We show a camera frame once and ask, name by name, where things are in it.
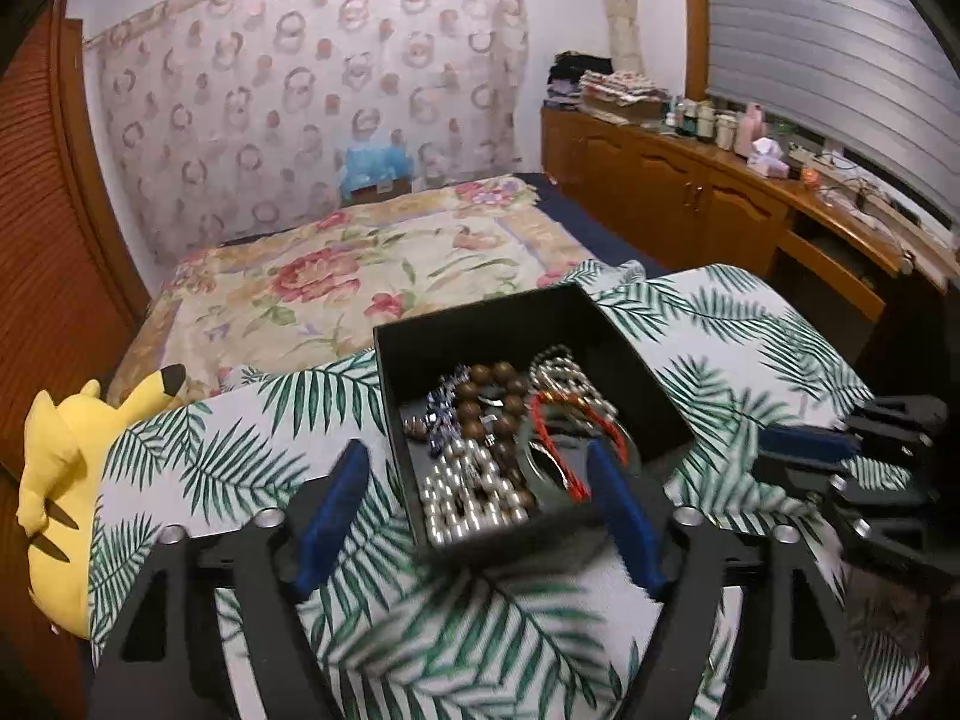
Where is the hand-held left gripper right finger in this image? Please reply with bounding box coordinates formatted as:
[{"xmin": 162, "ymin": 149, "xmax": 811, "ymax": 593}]
[{"xmin": 585, "ymin": 439, "xmax": 875, "ymax": 720}]

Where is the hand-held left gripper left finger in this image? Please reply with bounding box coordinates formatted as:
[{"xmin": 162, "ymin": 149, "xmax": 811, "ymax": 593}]
[{"xmin": 88, "ymin": 439, "xmax": 372, "ymax": 720}]

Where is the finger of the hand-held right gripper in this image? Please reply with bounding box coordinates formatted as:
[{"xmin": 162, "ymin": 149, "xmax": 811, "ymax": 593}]
[
  {"xmin": 754, "ymin": 424, "xmax": 871, "ymax": 467},
  {"xmin": 750, "ymin": 456, "xmax": 932, "ymax": 507}
]

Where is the red string bracelet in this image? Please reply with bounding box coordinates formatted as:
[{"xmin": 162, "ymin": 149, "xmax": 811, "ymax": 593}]
[{"xmin": 531, "ymin": 399, "xmax": 629, "ymax": 505}]

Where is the grey jade bangle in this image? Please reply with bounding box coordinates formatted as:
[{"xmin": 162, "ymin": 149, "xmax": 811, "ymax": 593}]
[{"xmin": 523, "ymin": 416, "xmax": 647, "ymax": 505}]

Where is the black square box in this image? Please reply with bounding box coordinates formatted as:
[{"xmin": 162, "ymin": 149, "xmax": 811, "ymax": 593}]
[{"xmin": 373, "ymin": 283, "xmax": 695, "ymax": 567}]

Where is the white pearl bracelet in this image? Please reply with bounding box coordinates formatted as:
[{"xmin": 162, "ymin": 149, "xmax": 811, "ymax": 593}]
[{"xmin": 422, "ymin": 436, "xmax": 542, "ymax": 545}]

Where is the pearl necklace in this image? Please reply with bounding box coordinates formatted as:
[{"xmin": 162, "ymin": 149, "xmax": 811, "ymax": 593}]
[{"xmin": 527, "ymin": 343, "xmax": 620, "ymax": 421}]

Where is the blue beaded hairpin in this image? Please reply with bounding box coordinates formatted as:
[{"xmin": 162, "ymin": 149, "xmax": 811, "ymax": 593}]
[{"xmin": 403, "ymin": 371, "xmax": 470, "ymax": 458}]

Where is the brown wooden bead bracelet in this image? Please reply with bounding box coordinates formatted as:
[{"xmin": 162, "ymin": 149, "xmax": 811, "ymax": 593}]
[{"xmin": 450, "ymin": 362, "xmax": 542, "ymax": 512}]

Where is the leaf print tablecloth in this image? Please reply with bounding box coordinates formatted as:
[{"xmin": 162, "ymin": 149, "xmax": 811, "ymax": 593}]
[{"xmin": 88, "ymin": 262, "xmax": 875, "ymax": 720}]

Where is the floral blanket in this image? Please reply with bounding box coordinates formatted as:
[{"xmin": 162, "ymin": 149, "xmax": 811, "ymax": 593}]
[{"xmin": 109, "ymin": 176, "xmax": 602, "ymax": 400}]

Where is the yellow plush toy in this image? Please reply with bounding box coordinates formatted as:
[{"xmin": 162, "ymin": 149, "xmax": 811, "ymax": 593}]
[{"xmin": 16, "ymin": 364, "xmax": 187, "ymax": 640}]

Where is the dark blue bed sheet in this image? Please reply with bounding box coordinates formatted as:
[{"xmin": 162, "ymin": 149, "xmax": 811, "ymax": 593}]
[{"xmin": 516, "ymin": 172, "xmax": 668, "ymax": 280}]

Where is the wooden cabinet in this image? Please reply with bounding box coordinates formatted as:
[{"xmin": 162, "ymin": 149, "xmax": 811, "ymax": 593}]
[{"xmin": 540, "ymin": 103, "xmax": 960, "ymax": 391}]

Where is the pink bottle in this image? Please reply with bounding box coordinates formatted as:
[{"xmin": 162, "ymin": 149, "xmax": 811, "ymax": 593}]
[{"xmin": 736, "ymin": 103, "xmax": 767, "ymax": 155}]

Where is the cardboard box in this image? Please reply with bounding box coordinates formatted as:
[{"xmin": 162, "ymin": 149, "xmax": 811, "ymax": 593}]
[{"xmin": 349, "ymin": 176, "xmax": 413, "ymax": 204}]

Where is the row of small bottles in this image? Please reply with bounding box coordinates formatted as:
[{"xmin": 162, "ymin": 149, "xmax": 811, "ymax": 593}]
[{"xmin": 667, "ymin": 96, "xmax": 740, "ymax": 148}]

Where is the blue plastic bag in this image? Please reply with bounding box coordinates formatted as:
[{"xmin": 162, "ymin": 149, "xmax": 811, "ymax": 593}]
[{"xmin": 341, "ymin": 142, "xmax": 416, "ymax": 193}]

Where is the brown slatted wardrobe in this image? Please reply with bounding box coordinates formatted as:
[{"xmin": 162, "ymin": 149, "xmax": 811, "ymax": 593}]
[{"xmin": 0, "ymin": 0, "xmax": 151, "ymax": 691}]

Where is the grey window blind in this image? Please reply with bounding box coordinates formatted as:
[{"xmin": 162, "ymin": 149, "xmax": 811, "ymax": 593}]
[{"xmin": 701, "ymin": 0, "xmax": 960, "ymax": 232}]

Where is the stack of dark folded clothes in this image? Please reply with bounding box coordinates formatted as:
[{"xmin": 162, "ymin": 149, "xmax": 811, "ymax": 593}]
[{"xmin": 546, "ymin": 52, "xmax": 613, "ymax": 107}]

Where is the beige tied curtain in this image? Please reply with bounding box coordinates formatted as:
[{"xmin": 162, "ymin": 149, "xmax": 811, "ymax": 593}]
[{"xmin": 587, "ymin": 0, "xmax": 647, "ymax": 81}]

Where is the ring pattern wall curtain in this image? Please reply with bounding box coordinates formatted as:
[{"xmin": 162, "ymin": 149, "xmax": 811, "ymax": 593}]
[{"xmin": 82, "ymin": 0, "xmax": 530, "ymax": 292}]

